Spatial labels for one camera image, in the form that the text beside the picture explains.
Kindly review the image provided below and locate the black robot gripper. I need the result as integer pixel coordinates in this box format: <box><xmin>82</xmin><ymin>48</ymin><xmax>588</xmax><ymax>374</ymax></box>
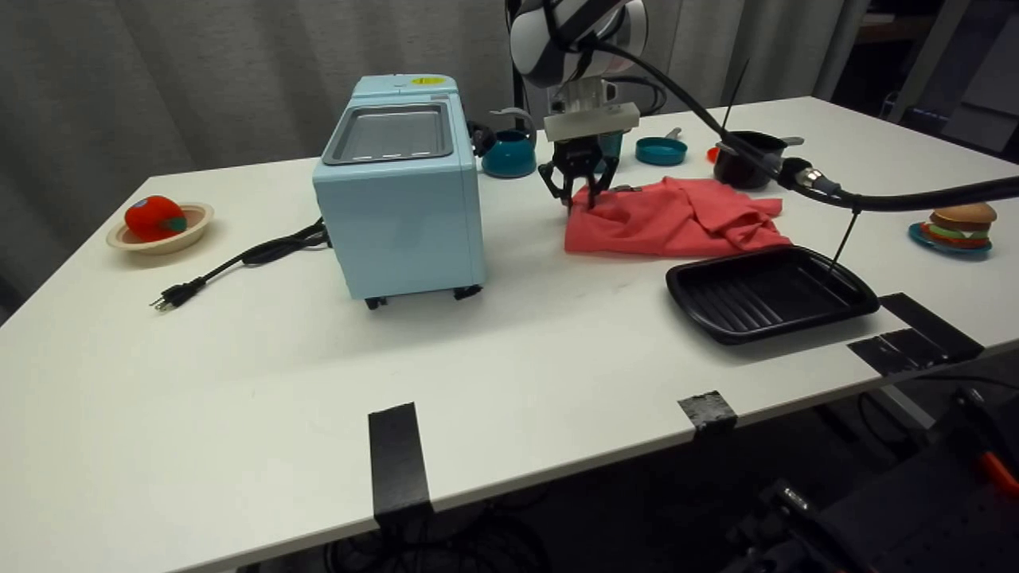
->
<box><xmin>539</xmin><ymin>136</ymin><xmax>619</xmax><ymax>208</ymax></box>

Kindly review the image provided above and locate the black power cord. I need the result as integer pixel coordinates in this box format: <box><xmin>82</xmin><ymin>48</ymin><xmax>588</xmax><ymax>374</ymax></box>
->
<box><xmin>147</xmin><ymin>216</ymin><xmax>331</xmax><ymax>316</ymax></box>

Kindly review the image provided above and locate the orange handled tool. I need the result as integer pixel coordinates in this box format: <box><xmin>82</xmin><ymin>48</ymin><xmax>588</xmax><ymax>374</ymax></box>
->
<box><xmin>951</xmin><ymin>387</ymin><xmax>1019</xmax><ymax>499</ymax></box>

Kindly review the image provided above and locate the beige small plate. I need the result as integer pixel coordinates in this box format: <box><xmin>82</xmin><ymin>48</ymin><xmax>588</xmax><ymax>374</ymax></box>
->
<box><xmin>105</xmin><ymin>198</ymin><xmax>214</xmax><ymax>255</ymax></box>

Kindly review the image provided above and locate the red toy tomato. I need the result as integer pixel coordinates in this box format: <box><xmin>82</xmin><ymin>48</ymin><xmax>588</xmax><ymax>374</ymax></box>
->
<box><xmin>125</xmin><ymin>194</ymin><xmax>189</xmax><ymax>243</ymax></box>

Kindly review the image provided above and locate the teal burger plate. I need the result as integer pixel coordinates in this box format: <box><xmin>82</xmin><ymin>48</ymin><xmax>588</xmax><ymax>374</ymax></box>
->
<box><xmin>906</xmin><ymin>221</ymin><xmax>989</xmax><ymax>262</ymax></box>

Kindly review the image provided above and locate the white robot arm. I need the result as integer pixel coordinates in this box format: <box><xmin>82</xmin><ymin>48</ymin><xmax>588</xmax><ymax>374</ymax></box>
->
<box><xmin>508</xmin><ymin>0</ymin><xmax>647</xmax><ymax>208</ymax></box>

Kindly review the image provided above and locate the light blue toaster oven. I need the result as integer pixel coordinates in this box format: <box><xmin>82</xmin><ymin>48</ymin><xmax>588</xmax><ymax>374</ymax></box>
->
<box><xmin>313</xmin><ymin>74</ymin><xmax>483</xmax><ymax>308</ymax></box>

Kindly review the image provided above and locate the teal toy frying pan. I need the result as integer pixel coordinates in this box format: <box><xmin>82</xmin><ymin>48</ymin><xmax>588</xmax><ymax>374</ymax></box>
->
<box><xmin>637</xmin><ymin>130</ymin><xmax>688</xmax><ymax>165</ymax></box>

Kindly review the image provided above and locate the black toy pot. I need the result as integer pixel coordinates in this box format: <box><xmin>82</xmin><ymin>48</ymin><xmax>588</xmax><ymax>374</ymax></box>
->
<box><xmin>713</xmin><ymin>130</ymin><xmax>803</xmax><ymax>191</ymax></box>

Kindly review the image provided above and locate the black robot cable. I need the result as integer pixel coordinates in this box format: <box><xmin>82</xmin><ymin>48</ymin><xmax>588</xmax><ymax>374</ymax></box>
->
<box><xmin>539</xmin><ymin>0</ymin><xmax>1019</xmax><ymax>216</ymax></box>

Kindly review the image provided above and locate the black grill tray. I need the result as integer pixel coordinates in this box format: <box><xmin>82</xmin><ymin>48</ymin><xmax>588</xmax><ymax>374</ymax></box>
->
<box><xmin>664</xmin><ymin>246</ymin><xmax>878</xmax><ymax>343</ymax></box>

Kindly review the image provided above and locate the toy burger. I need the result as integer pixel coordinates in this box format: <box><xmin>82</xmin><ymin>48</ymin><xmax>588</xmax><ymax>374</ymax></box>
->
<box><xmin>928</xmin><ymin>203</ymin><xmax>995</xmax><ymax>246</ymax></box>

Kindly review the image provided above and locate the teal toy kettle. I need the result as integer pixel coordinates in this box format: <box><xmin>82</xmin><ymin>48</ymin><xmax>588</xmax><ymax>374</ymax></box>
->
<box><xmin>469</xmin><ymin>104</ymin><xmax>535</xmax><ymax>177</ymax></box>

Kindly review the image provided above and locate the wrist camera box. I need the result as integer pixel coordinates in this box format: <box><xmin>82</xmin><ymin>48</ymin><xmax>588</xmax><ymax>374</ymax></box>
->
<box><xmin>543</xmin><ymin>77</ymin><xmax>640</xmax><ymax>142</ymax></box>

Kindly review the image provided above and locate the orange cloth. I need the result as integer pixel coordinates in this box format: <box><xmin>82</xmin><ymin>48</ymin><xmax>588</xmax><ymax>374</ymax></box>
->
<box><xmin>563</xmin><ymin>177</ymin><xmax>785</xmax><ymax>257</ymax></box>

